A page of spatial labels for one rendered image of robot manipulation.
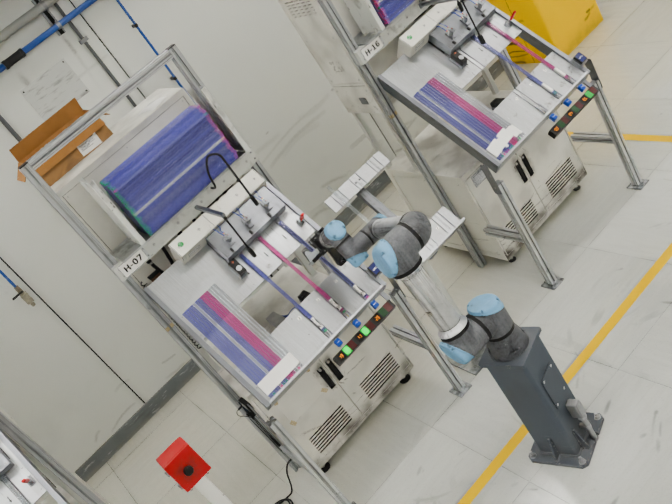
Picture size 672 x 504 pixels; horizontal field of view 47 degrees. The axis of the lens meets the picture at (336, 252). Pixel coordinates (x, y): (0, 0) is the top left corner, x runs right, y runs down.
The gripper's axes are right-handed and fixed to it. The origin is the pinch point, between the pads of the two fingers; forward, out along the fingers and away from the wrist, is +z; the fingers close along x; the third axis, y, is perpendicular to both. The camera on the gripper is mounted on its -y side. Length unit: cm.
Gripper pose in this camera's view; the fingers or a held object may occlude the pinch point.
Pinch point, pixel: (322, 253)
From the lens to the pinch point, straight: 319.6
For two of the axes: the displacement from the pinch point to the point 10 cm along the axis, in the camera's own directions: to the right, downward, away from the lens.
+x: -6.8, 6.7, -3.0
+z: -2.0, 2.2, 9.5
